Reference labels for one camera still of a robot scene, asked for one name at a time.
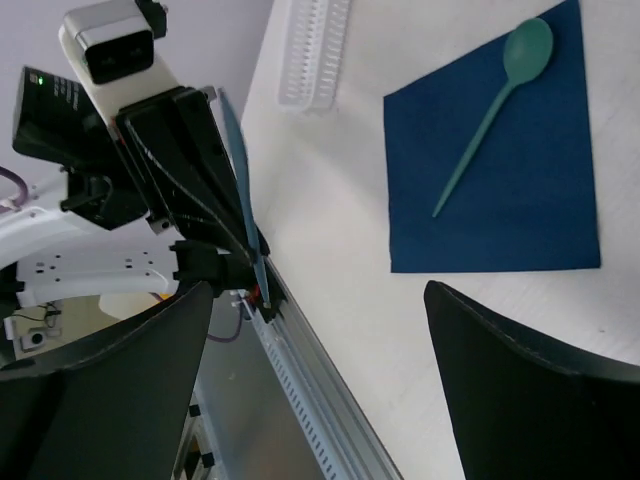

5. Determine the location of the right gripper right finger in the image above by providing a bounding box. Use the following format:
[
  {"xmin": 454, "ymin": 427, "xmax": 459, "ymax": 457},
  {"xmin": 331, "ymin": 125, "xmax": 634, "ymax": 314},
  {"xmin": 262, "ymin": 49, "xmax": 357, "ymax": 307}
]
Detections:
[{"xmin": 423, "ymin": 281, "xmax": 639, "ymax": 479}]

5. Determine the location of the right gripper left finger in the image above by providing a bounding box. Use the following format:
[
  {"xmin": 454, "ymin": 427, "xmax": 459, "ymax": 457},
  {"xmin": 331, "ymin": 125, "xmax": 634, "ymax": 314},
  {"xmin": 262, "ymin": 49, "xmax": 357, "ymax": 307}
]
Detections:
[{"xmin": 1, "ymin": 282, "xmax": 214, "ymax": 479}]

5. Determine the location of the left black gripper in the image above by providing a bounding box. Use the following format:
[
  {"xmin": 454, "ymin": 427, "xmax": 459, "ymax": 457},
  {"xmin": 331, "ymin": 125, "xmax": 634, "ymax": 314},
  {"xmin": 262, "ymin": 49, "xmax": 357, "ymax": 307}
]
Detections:
[{"xmin": 59, "ymin": 85, "xmax": 274, "ymax": 321}]

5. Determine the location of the blue plastic knife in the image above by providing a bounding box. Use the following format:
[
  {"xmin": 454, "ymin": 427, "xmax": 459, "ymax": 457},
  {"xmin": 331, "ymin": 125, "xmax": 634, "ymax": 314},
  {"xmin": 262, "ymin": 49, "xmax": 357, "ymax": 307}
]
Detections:
[{"xmin": 217, "ymin": 88, "xmax": 271, "ymax": 308}]

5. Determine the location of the dark blue paper napkin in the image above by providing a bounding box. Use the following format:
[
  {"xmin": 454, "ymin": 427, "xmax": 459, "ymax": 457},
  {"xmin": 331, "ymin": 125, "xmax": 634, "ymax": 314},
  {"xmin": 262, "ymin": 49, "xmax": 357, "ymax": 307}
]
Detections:
[{"xmin": 383, "ymin": 1, "xmax": 601, "ymax": 274}]

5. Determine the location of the teal plastic spoon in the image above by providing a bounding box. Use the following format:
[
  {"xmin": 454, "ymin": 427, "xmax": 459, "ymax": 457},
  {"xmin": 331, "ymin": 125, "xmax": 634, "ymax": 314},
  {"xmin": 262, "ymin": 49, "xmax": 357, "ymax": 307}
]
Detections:
[{"xmin": 432, "ymin": 17, "xmax": 554, "ymax": 218}]

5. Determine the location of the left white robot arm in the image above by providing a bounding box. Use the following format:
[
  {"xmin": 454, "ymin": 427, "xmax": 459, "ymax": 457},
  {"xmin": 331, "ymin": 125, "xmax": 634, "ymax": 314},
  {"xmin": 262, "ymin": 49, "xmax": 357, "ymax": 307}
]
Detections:
[{"xmin": 1, "ymin": 66, "xmax": 280, "ymax": 317}]

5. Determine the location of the small white plastic basket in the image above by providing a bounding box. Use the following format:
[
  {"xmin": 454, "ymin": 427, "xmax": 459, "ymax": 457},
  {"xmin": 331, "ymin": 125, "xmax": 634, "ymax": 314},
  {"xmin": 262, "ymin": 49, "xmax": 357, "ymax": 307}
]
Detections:
[{"xmin": 277, "ymin": 0, "xmax": 351, "ymax": 113}]

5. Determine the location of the aluminium mounting rail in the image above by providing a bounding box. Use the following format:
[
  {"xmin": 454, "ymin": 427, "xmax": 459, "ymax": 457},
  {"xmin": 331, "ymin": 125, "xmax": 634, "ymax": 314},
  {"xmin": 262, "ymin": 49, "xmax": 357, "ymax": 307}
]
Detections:
[{"xmin": 259, "ymin": 262, "xmax": 403, "ymax": 480}]

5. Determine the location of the white slotted cable duct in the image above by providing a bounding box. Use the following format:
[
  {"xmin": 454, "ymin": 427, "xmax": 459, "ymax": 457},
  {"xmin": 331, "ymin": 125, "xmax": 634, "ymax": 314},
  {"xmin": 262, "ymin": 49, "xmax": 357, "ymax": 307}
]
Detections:
[{"xmin": 238, "ymin": 296, "xmax": 351, "ymax": 479}]

